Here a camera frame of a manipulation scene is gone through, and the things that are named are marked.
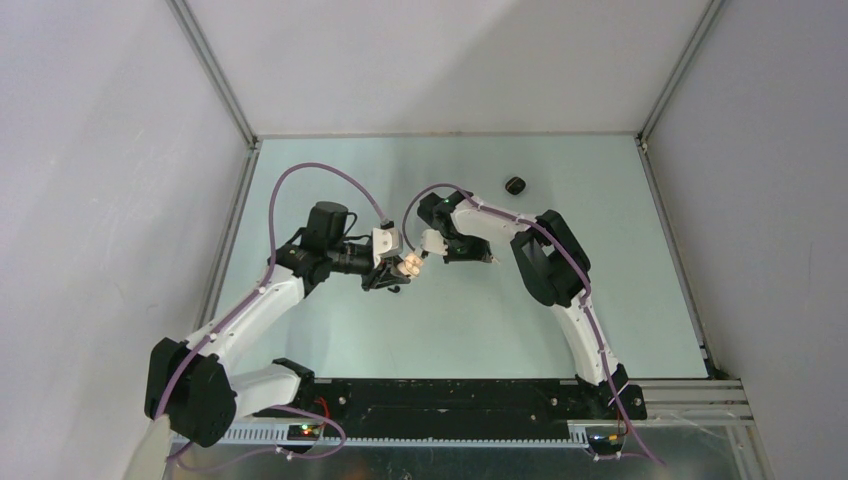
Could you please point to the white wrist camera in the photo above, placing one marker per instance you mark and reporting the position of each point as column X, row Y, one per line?
column 432, row 243
column 386, row 243

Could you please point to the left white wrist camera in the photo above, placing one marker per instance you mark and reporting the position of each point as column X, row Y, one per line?
column 386, row 243

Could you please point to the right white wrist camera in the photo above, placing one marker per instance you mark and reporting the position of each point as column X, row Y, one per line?
column 432, row 243

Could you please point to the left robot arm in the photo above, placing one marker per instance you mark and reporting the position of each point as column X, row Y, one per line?
column 193, row 383

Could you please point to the black earbud charging case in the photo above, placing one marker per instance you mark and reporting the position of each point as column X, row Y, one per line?
column 515, row 185

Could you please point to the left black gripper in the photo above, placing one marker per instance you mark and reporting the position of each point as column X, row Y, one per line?
column 382, row 276

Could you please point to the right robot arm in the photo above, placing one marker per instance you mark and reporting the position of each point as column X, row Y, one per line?
column 552, row 264

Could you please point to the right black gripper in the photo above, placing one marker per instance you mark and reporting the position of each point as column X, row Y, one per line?
column 482, row 252

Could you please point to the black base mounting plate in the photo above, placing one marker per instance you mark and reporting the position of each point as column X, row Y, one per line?
column 465, row 410

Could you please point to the aluminium frame rail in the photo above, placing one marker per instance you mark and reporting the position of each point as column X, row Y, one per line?
column 276, row 427

